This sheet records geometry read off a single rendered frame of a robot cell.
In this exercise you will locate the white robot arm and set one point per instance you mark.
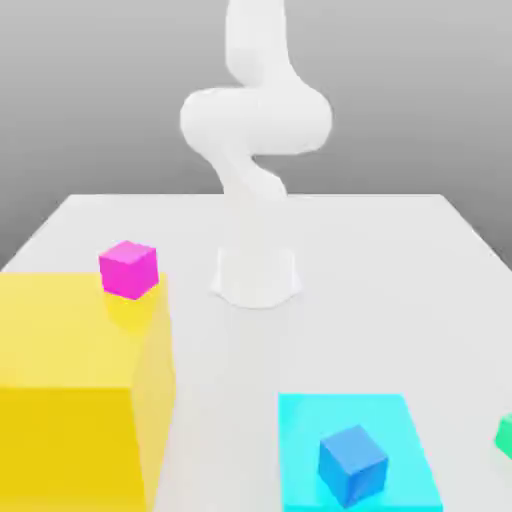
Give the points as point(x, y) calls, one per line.
point(256, 120)

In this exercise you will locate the small magenta cube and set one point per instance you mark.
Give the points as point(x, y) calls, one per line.
point(128, 270)

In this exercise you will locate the small blue cube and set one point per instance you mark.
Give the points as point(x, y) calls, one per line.
point(352, 466)

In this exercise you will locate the small green cube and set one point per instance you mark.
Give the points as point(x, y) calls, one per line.
point(505, 436)

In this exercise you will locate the large yellow box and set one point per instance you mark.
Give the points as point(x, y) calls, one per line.
point(68, 400)

